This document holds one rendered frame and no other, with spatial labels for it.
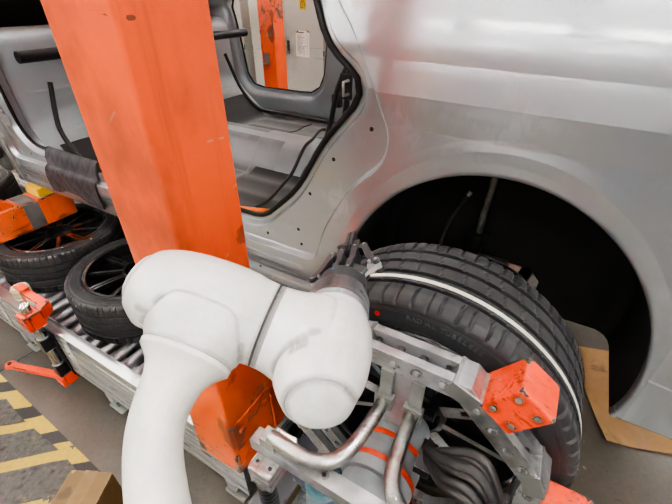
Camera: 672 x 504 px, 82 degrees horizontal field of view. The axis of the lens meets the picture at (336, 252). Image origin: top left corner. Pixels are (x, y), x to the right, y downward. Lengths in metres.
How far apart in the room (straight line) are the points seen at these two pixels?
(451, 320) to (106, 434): 1.77
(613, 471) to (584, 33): 1.75
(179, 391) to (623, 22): 0.84
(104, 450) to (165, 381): 1.71
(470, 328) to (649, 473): 1.61
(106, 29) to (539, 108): 0.72
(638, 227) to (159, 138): 0.88
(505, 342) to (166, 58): 0.69
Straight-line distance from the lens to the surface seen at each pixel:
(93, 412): 2.28
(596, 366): 2.52
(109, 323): 2.03
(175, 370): 0.43
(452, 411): 0.92
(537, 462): 0.83
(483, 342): 0.73
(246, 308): 0.43
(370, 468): 0.82
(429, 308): 0.72
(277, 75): 3.98
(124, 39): 0.61
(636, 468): 2.23
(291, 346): 0.42
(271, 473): 0.79
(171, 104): 0.65
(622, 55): 0.86
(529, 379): 0.68
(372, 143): 1.02
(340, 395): 0.40
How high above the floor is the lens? 1.65
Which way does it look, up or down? 34 degrees down
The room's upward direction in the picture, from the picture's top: straight up
